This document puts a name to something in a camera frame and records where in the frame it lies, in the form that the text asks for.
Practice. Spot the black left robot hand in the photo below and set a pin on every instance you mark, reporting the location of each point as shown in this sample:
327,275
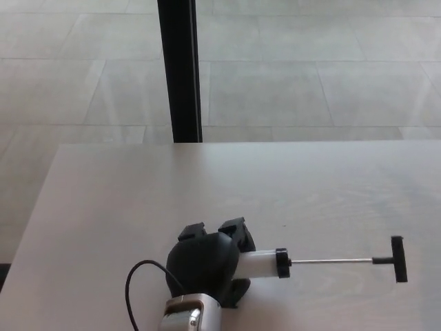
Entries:
200,262

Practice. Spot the black vertical post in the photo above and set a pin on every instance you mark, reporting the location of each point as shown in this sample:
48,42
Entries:
177,69

